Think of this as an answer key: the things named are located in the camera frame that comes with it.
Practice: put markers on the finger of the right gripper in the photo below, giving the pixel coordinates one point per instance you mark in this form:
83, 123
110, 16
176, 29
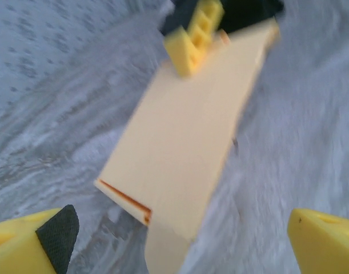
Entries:
197, 37

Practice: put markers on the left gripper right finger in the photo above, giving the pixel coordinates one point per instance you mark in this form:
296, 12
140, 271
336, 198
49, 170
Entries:
325, 242

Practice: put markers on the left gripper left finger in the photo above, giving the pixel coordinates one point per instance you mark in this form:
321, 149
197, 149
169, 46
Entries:
17, 245

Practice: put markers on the yellow paper box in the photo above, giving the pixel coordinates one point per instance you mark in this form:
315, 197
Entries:
185, 142

